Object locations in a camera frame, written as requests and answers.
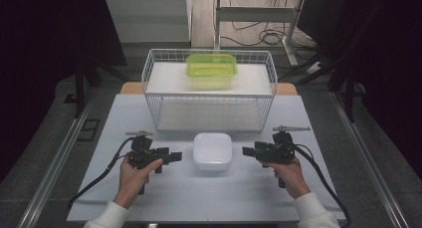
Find white wire shelf rack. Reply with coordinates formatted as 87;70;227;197
140;48;279;133

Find person's left hand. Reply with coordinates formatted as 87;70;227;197
112;155;164;210

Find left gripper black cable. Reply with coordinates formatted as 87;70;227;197
67;136;134;212

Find black rectangular floor frame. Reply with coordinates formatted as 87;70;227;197
77;118;102;142

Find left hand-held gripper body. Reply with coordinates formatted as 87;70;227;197
124;130;167;196

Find black metal stand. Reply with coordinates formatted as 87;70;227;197
326;65;367;123
63;63;103;119

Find person's right hand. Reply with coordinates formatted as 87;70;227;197
264;155;313;200

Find white cabinet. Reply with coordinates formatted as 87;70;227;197
104;0;193;50

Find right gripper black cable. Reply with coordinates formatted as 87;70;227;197
294;143;352;228

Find white desk frame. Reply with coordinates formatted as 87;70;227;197
213;0;307;67

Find aluminium rail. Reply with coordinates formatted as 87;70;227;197
17;88;98;228
329;91;410;228

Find white power strip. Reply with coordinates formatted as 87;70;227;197
304;61;324;76

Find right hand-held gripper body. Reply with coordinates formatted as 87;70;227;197
262;124;313;189

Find white plastic container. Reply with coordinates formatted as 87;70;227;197
192;131;234;172

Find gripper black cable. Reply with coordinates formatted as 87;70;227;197
294;143;352;228
67;136;134;212

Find yellow-green plastic container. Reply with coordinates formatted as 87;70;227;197
184;53;239;90

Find black floor cables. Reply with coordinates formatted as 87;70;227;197
220;0;317;54

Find white table mat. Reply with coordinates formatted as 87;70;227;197
66;94;346;223

